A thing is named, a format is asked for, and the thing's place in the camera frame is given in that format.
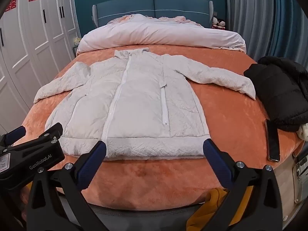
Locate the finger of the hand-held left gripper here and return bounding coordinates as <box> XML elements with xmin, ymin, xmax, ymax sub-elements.
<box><xmin>0</xmin><ymin>126</ymin><xmax>27</xmax><ymax>148</ymax></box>
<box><xmin>12</xmin><ymin>122</ymin><xmax>64</xmax><ymax>148</ymax></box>

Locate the teal upholstered bed headboard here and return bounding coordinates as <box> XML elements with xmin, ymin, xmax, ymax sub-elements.
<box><xmin>92</xmin><ymin>0</ymin><xmax>214</xmax><ymax>28</ymax></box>

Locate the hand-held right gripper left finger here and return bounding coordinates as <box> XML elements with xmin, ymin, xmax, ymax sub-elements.
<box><xmin>25</xmin><ymin>140</ymin><xmax>107</xmax><ymax>231</ymax></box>

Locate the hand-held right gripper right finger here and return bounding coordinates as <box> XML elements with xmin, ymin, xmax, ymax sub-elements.
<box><xmin>203</xmin><ymin>138</ymin><xmax>285</xmax><ymax>231</ymax></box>

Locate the yellow cloth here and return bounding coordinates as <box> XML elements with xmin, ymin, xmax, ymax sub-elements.
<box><xmin>188</xmin><ymin>187</ymin><xmax>229</xmax><ymax>231</ymax></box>

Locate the grey curtain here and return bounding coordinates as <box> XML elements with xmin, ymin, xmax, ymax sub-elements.
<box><xmin>225</xmin><ymin>0</ymin><xmax>281</xmax><ymax>59</ymax></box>

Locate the black smartphone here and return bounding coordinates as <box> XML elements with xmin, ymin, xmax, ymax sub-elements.
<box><xmin>265</xmin><ymin>119</ymin><xmax>281</xmax><ymax>162</ymax></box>

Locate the pale pink duvet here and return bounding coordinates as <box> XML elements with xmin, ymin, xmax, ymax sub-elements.
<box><xmin>76</xmin><ymin>14</ymin><xmax>246</xmax><ymax>56</ymax></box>

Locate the pink fluffy cloth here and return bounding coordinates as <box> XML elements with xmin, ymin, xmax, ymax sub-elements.
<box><xmin>157</xmin><ymin>16</ymin><xmax>202</xmax><ymax>27</ymax></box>

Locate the cream cloth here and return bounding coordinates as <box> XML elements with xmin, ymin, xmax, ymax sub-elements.
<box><xmin>296</xmin><ymin>123</ymin><xmax>308</xmax><ymax>141</ymax></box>

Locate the white quilted jacket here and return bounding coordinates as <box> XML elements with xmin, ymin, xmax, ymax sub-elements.
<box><xmin>34</xmin><ymin>48</ymin><xmax>256</xmax><ymax>161</ymax></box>

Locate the black puffer jacket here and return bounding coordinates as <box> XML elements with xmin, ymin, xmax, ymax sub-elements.
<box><xmin>244</xmin><ymin>56</ymin><xmax>308</xmax><ymax>132</ymax></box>

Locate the orange fleece blanket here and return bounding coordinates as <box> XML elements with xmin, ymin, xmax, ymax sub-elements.
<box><xmin>20</xmin><ymin>44</ymin><xmax>305</xmax><ymax>208</ymax></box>

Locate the white panelled wardrobe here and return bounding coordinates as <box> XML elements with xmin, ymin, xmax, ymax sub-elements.
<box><xmin>0</xmin><ymin>0</ymin><xmax>79</xmax><ymax>135</ymax></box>

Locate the light wooden bedside cabinet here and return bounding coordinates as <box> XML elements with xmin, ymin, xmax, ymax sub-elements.
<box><xmin>274</xmin><ymin>141</ymin><xmax>308</xmax><ymax>220</ymax></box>

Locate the blue curtain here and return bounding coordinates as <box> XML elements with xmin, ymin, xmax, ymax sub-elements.
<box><xmin>273</xmin><ymin>0</ymin><xmax>308</xmax><ymax>62</ymax></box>

